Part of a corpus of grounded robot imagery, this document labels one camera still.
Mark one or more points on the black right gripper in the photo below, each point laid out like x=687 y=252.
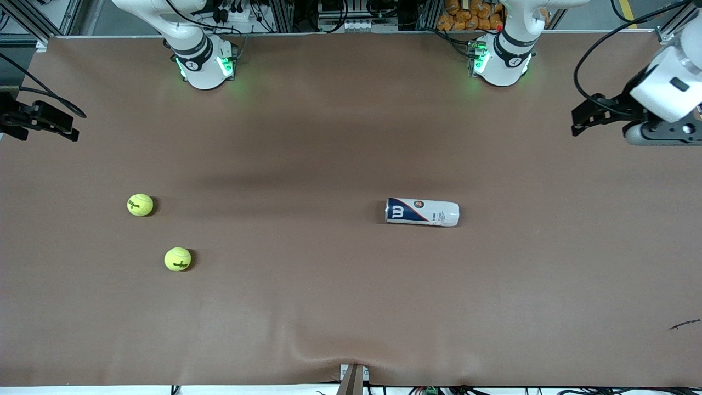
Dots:
x=12 y=118

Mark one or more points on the aluminium frame post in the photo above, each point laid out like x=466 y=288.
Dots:
x=283 y=13
x=430 y=13

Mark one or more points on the yellow Wilson tennis ball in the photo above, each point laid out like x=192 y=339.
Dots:
x=177 y=258
x=140 y=206

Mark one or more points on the white socket strip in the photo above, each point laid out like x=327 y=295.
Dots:
x=351 y=25

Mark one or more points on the white blue Wilson ball can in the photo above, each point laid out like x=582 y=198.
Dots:
x=433 y=213

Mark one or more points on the green terminal connector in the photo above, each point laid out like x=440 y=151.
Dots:
x=430 y=391

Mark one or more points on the white power strip with plugs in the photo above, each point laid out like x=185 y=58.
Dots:
x=236 y=15

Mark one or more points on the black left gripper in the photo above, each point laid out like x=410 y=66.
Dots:
x=622 y=104

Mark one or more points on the pile of orange objects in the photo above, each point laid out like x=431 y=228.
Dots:
x=466 y=16

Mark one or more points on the brown table cover sheet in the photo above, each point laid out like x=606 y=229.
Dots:
x=351 y=302

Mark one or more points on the aluminium frame profile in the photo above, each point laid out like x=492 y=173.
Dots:
x=666 y=34
x=68 y=16

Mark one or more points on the metal table edge bracket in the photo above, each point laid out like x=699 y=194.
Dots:
x=354 y=378

